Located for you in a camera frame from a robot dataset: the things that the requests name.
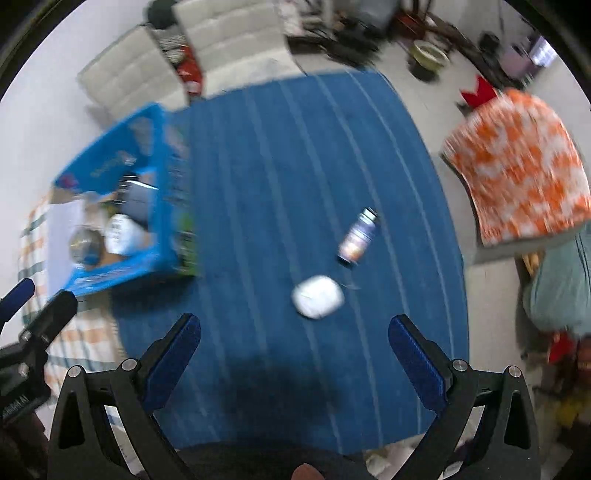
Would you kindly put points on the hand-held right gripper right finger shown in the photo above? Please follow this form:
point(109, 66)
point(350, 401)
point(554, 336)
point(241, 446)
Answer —
point(415, 364)

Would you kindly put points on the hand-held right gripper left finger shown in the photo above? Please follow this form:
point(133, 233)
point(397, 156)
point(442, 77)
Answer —
point(175, 364)

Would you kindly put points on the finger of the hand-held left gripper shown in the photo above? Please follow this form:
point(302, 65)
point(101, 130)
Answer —
point(18, 297)
point(51, 321)

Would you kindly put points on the metal strainer cup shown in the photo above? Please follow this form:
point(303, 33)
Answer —
point(85, 249)

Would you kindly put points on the white round jar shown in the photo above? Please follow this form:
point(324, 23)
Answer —
point(122, 234)

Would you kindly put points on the small white cap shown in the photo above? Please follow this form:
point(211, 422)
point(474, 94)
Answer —
point(317, 297)

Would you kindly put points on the small dark bottle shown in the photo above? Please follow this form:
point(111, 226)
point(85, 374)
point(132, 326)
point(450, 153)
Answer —
point(358, 236)

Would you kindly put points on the dark square box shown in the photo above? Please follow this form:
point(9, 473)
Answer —
point(141, 201)

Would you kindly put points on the blue cardboard box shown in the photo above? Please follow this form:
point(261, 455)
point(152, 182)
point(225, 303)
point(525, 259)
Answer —
point(111, 161)

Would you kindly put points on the light teal cloth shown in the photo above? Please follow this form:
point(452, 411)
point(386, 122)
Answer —
point(561, 286)

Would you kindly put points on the plaid and blue striped tablecloth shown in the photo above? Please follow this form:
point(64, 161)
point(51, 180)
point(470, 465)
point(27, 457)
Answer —
point(277, 184)

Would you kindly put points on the orange floral blanket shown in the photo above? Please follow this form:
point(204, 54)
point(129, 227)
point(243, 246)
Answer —
point(517, 170)

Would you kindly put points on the white padded chair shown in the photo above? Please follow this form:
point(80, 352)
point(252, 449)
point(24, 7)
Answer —
point(231, 41)
point(131, 74)

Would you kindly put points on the red cloth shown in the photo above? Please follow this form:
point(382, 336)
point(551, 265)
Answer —
point(480, 96)

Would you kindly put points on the red bag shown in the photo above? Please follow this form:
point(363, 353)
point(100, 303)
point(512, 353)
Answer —
point(190, 69)

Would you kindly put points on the green waste bin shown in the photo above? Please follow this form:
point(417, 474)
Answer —
point(427, 57)

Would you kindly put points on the dark exercise equipment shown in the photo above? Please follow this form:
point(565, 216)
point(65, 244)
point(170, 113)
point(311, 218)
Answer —
point(490, 44)

